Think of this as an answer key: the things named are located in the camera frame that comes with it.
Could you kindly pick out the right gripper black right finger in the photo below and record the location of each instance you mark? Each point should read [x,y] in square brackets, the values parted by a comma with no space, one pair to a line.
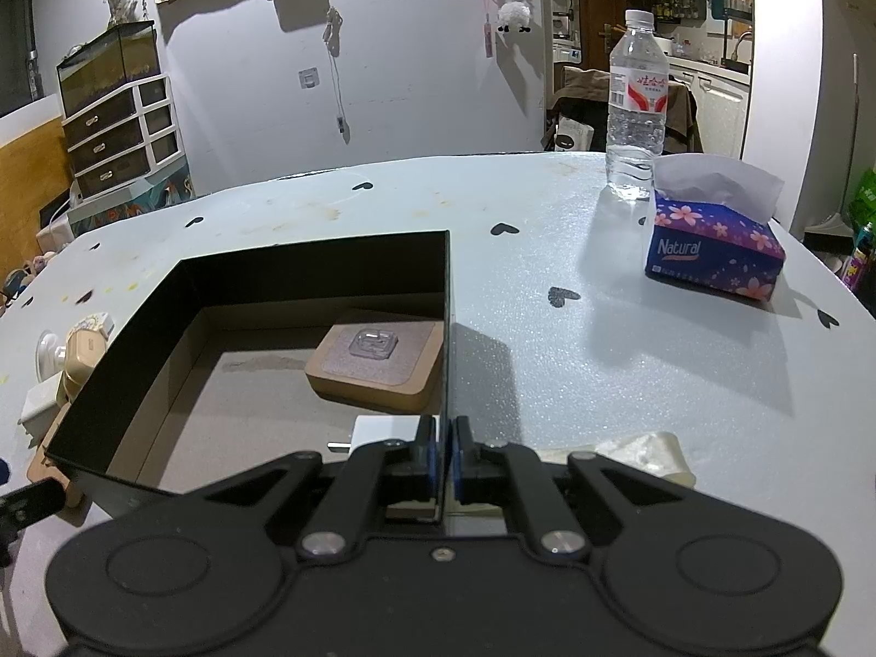
[513,478]

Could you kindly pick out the white plush sheep toy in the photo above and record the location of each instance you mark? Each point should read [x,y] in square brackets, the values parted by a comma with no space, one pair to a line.
[514,16]

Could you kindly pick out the black cardboard box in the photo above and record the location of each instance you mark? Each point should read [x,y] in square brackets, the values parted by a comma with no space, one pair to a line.
[207,380]

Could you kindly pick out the white charger plug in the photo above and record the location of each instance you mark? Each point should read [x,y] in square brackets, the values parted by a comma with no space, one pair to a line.
[370,429]

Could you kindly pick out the white knob suction hook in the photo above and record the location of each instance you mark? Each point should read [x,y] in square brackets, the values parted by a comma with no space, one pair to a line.
[50,355]

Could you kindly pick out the white drawer cabinet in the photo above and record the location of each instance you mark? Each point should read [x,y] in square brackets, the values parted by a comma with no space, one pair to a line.
[128,134]

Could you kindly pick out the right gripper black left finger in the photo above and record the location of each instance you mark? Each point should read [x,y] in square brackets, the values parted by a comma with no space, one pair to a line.
[375,476]

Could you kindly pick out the purple floral tissue box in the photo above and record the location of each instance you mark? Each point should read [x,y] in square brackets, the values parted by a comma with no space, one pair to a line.
[709,225]

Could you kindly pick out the beige earbud case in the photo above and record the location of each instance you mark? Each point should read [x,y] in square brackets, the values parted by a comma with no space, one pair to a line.
[84,349]

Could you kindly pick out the white wall socket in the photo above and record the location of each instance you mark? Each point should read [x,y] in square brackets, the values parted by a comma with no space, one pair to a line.
[309,78]

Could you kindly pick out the clear water bottle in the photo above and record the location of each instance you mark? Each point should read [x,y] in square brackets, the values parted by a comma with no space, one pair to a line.
[638,104]

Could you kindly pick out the glass terrarium tank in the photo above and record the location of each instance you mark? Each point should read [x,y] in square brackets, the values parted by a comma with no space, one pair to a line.
[122,54]

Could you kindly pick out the crumpled clear plastic bag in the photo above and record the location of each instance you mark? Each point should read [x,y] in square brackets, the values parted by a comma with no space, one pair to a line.
[657,452]

